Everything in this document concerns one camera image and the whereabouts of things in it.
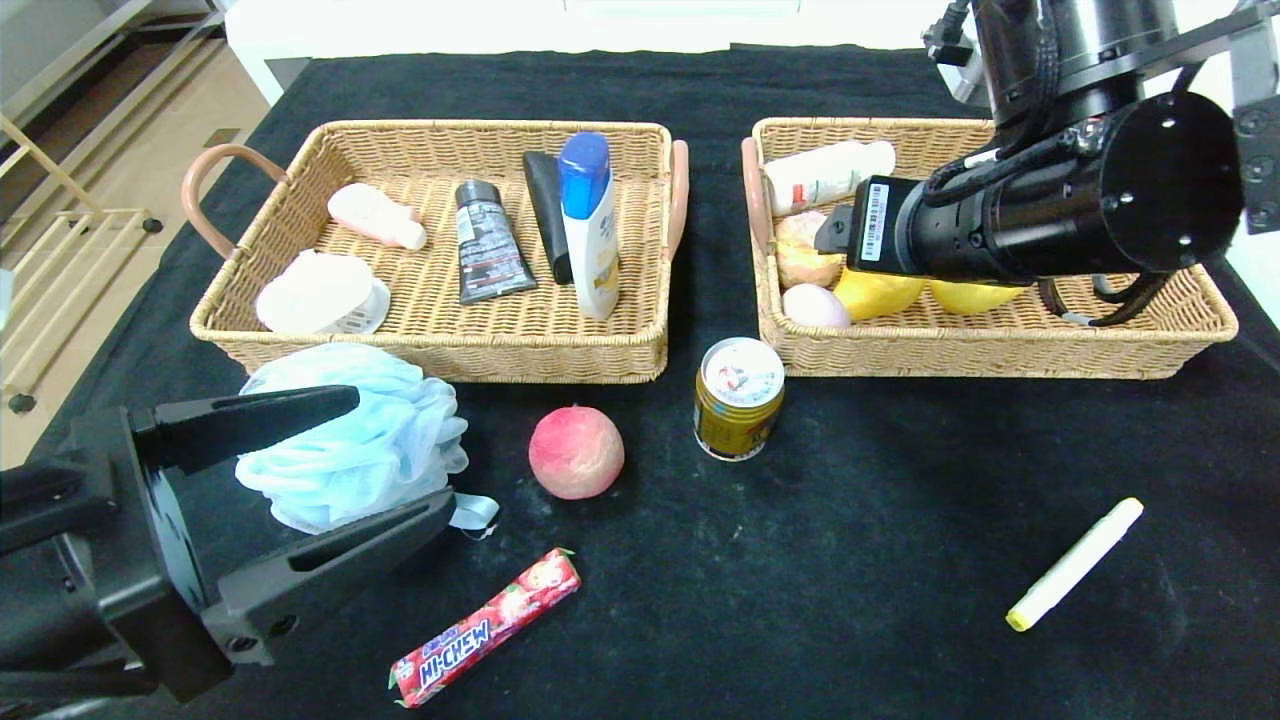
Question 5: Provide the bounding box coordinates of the gold drink can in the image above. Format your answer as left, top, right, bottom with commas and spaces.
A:
694, 337, 786, 462

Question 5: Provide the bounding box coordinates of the black squeeze tube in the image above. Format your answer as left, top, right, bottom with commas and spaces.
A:
522, 151, 575, 286

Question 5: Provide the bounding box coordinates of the grey shelf unit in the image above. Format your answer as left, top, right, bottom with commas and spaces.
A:
0, 0, 227, 129

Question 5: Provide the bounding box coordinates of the white table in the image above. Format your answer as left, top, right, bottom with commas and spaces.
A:
225, 0, 981, 109

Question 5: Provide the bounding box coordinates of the light blue bath loofah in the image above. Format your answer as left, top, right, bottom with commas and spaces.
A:
237, 343, 500, 536

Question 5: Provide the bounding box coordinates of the pink peach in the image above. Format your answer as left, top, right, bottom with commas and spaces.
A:
528, 405, 626, 501

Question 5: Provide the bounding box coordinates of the black tablecloth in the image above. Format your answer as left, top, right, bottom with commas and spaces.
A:
0, 45, 1280, 720

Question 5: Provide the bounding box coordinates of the wicker basket with brown handles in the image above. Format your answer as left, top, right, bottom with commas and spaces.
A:
741, 117, 1241, 379
183, 120, 691, 386

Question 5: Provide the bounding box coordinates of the yellow pear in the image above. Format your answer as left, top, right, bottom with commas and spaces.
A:
835, 265, 926, 322

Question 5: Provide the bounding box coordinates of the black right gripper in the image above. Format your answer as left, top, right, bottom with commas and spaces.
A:
814, 174, 982, 283

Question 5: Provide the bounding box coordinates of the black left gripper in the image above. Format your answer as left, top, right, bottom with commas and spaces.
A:
0, 385, 457, 720

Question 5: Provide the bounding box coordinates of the white bottle with red label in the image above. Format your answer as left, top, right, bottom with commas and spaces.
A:
764, 140, 897, 218

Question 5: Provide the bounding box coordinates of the small pink lotion bottle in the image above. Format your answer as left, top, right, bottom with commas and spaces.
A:
327, 183, 429, 251

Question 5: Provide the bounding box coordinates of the beige wooden rack on wheels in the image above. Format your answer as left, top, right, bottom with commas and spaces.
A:
0, 113, 166, 416

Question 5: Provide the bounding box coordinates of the grey squeeze tube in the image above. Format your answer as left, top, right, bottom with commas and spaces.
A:
455, 180, 539, 306

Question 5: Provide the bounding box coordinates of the white cabinet front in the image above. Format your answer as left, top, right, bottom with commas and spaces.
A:
1225, 0, 1280, 326

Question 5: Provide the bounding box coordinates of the red Hi-Chew candy pack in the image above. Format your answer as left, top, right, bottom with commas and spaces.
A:
389, 548, 583, 709

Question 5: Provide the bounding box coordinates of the white round plastic container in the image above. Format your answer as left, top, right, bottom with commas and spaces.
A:
256, 250, 392, 336

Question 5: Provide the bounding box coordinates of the yellow banana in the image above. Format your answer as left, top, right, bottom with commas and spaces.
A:
930, 278, 1029, 316

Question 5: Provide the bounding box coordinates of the white shampoo bottle blue cap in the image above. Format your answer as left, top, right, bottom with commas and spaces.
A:
557, 132, 622, 321

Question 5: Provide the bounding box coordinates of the pale pink round ball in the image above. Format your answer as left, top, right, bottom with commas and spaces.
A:
782, 283, 852, 329

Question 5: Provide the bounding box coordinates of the pink cream puff bun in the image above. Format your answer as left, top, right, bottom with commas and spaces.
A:
775, 211, 846, 291

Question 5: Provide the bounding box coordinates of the white marker yellow cap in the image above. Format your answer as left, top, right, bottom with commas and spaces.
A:
1005, 498, 1144, 633

